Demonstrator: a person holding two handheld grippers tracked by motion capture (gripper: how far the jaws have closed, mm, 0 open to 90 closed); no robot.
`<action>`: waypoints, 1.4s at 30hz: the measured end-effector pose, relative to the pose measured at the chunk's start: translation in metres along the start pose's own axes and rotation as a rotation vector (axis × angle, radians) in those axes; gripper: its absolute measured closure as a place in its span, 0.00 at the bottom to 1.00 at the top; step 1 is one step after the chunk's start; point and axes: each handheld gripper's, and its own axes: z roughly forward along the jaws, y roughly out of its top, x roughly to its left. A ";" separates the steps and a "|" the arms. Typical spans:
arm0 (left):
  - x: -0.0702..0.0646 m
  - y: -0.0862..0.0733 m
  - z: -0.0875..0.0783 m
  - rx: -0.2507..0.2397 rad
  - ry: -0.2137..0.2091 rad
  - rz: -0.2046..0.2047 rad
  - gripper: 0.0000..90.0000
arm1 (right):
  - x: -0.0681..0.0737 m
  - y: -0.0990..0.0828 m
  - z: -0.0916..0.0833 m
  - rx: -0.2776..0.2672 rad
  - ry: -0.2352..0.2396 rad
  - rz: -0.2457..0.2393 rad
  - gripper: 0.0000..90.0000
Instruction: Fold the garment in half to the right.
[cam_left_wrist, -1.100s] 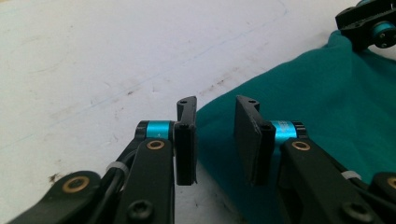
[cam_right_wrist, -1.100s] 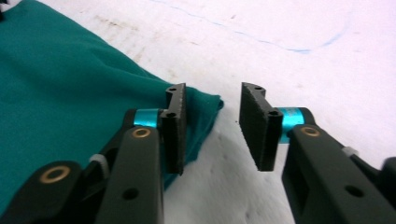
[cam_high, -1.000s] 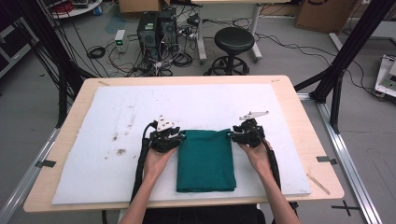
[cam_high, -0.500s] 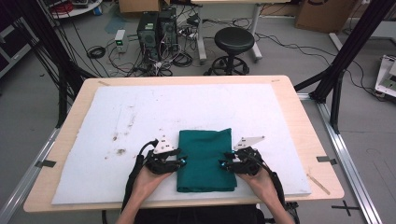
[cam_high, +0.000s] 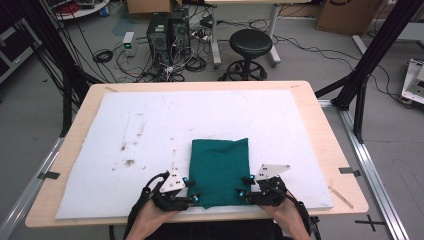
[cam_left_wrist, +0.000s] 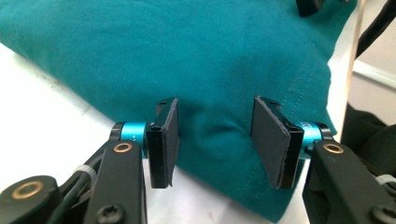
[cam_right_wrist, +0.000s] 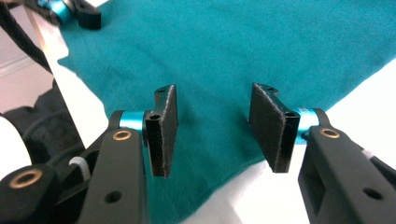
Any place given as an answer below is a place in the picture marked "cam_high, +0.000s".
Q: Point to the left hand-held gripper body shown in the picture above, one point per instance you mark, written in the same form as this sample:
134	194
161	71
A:
171	185

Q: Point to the white desk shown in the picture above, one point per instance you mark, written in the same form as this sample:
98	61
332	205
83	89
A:
216	40

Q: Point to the black tape piece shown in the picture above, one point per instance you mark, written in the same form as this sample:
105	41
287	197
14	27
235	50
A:
49	175
350	171

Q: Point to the black computer tower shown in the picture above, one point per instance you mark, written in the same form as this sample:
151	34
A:
180	33
157	36

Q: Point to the round white table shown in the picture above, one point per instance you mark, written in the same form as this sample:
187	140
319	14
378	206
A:
83	11

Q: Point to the green long-sleeve shirt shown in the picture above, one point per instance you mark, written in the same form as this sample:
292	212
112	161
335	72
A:
220	173

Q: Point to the person's left hand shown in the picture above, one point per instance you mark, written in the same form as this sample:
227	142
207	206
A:
150	218

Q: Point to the small cardboard box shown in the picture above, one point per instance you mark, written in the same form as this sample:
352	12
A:
150	6

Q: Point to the black round stool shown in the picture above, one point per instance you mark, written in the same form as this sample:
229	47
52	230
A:
250	43

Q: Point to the black tape cross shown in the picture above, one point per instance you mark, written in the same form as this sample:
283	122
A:
370	222

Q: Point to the aluminium rail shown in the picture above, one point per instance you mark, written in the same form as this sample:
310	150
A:
366	160
26	196

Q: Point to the black metal frame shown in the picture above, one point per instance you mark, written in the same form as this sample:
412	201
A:
376	50
50	36

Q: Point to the person's right hand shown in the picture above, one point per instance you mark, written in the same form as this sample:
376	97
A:
286	215

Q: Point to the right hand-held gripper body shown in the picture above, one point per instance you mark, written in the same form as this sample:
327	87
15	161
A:
270	171

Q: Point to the large cardboard box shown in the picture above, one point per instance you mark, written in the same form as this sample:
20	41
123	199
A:
346	15

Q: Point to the white foam mat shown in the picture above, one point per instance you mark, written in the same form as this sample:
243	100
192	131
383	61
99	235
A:
200	113

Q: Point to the small white device green light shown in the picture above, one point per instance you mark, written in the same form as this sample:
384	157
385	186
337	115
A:
129	41

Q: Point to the white machine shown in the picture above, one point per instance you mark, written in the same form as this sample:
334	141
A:
413	83

